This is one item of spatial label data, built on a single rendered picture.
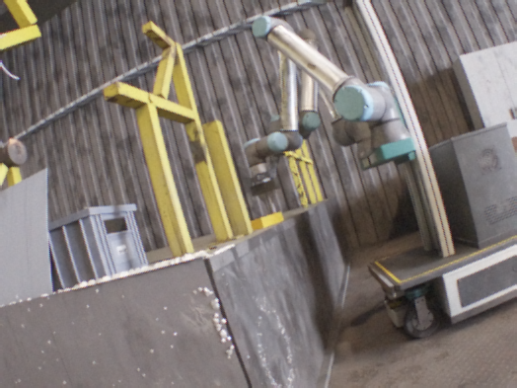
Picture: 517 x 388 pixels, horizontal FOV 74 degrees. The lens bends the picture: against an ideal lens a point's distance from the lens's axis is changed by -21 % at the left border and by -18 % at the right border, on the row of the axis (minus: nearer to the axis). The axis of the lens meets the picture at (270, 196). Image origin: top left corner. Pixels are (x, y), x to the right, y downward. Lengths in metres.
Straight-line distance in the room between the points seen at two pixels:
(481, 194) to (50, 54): 7.24
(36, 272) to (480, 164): 1.82
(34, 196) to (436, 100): 4.95
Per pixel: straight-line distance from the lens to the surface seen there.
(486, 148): 1.95
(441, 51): 5.75
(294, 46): 1.83
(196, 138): 1.59
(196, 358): 1.06
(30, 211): 1.41
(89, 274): 1.27
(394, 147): 1.74
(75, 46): 7.47
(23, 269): 1.39
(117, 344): 1.15
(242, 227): 1.61
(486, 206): 1.94
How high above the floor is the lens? 0.77
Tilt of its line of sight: 2 degrees up
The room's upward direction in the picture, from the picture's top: 17 degrees counter-clockwise
